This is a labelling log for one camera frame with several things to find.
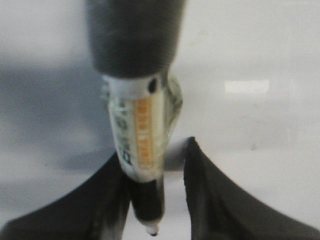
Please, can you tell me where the white whiteboard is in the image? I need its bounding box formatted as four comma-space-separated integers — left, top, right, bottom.
0, 0, 320, 240

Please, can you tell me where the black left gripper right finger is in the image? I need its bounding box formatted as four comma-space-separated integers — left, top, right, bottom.
183, 137, 320, 240

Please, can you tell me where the black whiteboard marker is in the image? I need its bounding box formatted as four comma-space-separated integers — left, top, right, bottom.
85, 0, 186, 236

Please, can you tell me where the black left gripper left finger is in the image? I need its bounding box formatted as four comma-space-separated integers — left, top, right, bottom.
0, 153, 130, 240

